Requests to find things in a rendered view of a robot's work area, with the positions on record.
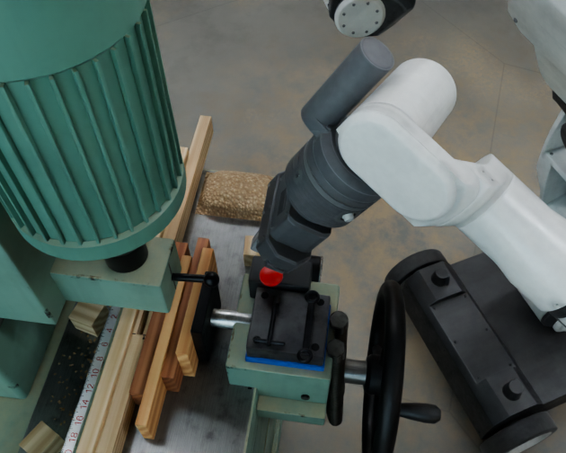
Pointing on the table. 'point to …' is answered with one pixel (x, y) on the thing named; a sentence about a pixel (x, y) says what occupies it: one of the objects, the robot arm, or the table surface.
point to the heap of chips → (234, 195)
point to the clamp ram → (207, 298)
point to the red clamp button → (270, 277)
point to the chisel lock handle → (198, 278)
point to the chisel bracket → (85, 270)
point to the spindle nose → (126, 262)
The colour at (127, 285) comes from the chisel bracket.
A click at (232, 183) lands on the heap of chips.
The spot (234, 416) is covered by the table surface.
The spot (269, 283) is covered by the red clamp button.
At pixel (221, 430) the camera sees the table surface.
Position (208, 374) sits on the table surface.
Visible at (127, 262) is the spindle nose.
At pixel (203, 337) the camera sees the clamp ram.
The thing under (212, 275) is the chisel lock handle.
